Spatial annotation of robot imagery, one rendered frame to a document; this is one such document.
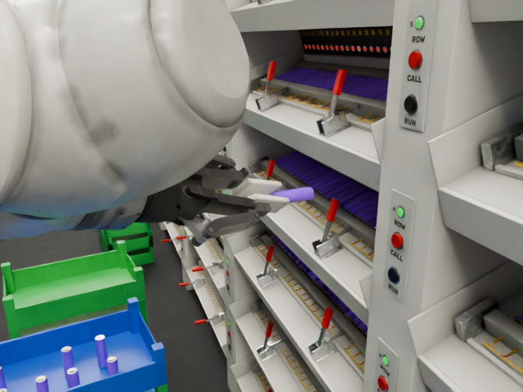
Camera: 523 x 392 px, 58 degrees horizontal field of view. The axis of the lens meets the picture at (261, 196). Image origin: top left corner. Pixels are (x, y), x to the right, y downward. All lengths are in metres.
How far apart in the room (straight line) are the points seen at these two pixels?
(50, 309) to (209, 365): 0.64
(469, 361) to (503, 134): 0.23
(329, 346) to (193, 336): 0.98
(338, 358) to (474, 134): 0.48
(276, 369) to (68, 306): 0.49
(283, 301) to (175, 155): 0.80
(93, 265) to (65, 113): 1.17
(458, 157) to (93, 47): 0.37
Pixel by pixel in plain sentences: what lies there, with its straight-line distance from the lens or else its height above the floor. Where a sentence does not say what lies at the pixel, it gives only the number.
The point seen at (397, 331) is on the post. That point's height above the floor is 0.68.
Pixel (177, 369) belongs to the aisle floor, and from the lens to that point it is 1.63.
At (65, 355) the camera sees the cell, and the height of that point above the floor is 0.46.
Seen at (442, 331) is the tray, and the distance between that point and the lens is 0.58.
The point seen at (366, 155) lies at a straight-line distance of 0.59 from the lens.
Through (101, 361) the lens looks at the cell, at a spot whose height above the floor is 0.42.
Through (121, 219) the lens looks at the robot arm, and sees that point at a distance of 0.43.
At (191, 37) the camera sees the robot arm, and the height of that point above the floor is 1.01.
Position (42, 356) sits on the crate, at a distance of 1.09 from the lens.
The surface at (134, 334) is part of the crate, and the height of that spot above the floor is 0.40.
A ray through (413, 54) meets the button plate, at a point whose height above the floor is 0.99.
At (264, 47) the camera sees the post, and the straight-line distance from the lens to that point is 1.12.
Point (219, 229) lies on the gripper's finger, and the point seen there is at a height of 0.82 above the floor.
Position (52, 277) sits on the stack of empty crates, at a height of 0.42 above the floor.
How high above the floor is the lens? 1.01
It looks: 19 degrees down
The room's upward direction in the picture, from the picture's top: straight up
